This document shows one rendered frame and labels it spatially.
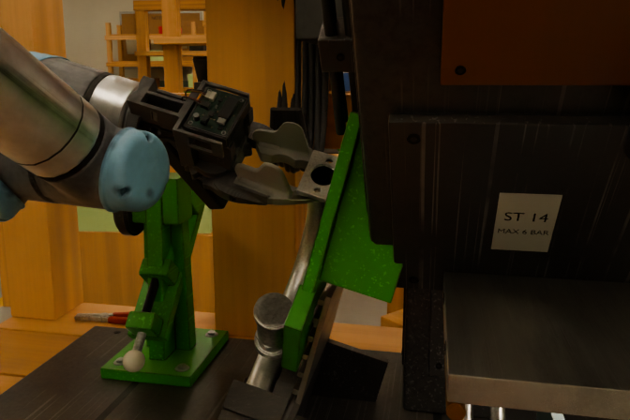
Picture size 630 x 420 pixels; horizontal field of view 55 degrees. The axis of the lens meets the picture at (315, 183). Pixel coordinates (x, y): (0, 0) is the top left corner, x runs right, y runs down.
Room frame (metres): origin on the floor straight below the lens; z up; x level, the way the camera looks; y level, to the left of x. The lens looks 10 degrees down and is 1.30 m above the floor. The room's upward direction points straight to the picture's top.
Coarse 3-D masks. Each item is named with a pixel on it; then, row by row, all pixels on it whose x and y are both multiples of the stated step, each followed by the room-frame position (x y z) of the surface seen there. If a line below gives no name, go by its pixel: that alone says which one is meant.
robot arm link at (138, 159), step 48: (0, 48) 0.42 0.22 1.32; (0, 96) 0.42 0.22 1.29; (48, 96) 0.46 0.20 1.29; (0, 144) 0.45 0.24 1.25; (48, 144) 0.46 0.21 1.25; (96, 144) 0.50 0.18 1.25; (144, 144) 0.52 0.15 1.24; (48, 192) 0.54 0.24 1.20; (96, 192) 0.51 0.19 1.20; (144, 192) 0.52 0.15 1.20
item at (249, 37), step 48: (0, 0) 1.01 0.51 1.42; (48, 0) 1.04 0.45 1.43; (240, 0) 0.93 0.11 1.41; (288, 0) 0.91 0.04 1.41; (48, 48) 1.03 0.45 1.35; (240, 48) 0.93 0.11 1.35; (288, 48) 0.91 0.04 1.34; (288, 96) 0.91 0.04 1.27; (48, 240) 1.00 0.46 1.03; (240, 240) 0.93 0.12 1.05; (288, 240) 0.91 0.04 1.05; (48, 288) 1.00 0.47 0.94; (240, 288) 0.93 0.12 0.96; (240, 336) 0.93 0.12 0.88
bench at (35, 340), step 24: (72, 312) 1.03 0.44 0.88; (96, 312) 1.03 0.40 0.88; (0, 336) 0.93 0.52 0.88; (24, 336) 0.93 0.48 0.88; (48, 336) 0.93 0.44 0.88; (72, 336) 0.94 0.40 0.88; (336, 336) 0.93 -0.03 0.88; (360, 336) 0.93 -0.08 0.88; (384, 336) 0.93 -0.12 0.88; (0, 360) 0.85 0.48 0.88; (24, 360) 0.85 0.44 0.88; (0, 384) 0.77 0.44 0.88
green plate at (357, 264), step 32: (352, 128) 0.52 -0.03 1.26; (352, 160) 0.53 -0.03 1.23; (352, 192) 0.53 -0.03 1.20; (320, 224) 0.52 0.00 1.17; (352, 224) 0.53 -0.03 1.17; (320, 256) 0.52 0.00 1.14; (352, 256) 0.53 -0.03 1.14; (384, 256) 0.52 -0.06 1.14; (320, 288) 0.57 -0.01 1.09; (352, 288) 0.53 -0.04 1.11; (384, 288) 0.52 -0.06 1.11
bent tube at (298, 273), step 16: (320, 160) 0.62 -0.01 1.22; (336, 160) 0.62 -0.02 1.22; (304, 176) 0.61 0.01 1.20; (320, 176) 0.64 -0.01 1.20; (304, 192) 0.60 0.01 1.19; (320, 192) 0.60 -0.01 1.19; (320, 208) 0.63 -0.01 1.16; (304, 240) 0.68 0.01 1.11; (304, 256) 0.67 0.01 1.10; (304, 272) 0.67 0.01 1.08; (288, 288) 0.66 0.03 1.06; (256, 368) 0.59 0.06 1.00; (272, 368) 0.59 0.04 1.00; (256, 384) 0.57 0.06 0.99; (272, 384) 0.58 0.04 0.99
